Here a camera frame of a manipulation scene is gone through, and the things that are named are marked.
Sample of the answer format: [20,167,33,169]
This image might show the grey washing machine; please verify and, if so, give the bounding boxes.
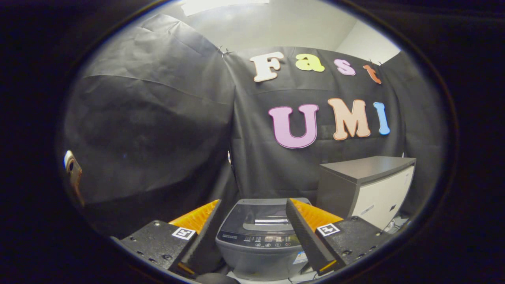
[215,198,312,281]

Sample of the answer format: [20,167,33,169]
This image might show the white cabinet with grey top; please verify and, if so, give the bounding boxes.
[316,156,417,231]

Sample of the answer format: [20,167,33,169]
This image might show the floor cables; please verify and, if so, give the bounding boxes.
[379,219,409,235]

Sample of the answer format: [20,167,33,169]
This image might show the black backdrop cloth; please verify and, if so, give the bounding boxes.
[63,14,450,237]

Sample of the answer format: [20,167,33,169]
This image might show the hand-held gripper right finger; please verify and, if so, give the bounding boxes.
[286,198,393,277]

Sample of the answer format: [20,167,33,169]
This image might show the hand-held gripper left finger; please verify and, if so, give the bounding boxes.
[120,199,222,277]

